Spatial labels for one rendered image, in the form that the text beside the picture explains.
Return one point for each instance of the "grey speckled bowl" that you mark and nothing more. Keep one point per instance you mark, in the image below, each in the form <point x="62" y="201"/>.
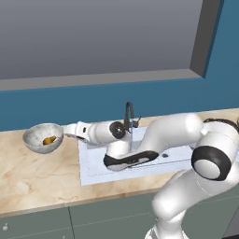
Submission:
<point x="35" y="137"/>

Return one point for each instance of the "black sink faucet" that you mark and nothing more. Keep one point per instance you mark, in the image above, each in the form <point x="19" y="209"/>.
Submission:
<point x="128" y="112"/>

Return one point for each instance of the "white sink basin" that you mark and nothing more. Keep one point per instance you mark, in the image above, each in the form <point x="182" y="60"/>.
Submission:
<point x="93" y="168"/>

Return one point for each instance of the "grey window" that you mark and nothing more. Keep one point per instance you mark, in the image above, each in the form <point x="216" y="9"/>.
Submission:
<point x="93" y="37"/>

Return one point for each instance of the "yellow pear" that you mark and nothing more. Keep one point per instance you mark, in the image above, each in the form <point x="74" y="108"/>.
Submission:
<point x="49" y="140"/>

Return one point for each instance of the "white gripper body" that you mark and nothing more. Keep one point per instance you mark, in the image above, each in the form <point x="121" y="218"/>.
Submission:
<point x="71" y="129"/>

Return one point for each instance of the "grey-green cupboard front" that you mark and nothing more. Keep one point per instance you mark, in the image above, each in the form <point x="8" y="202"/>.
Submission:
<point x="112" y="216"/>
<point x="214" y="208"/>
<point x="34" y="222"/>

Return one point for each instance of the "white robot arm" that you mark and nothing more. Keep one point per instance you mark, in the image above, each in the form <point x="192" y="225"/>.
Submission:
<point x="174" y="133"/>

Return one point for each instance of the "water stream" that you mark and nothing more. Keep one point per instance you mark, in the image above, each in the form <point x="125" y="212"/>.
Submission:
<point x="131" y="140"/>

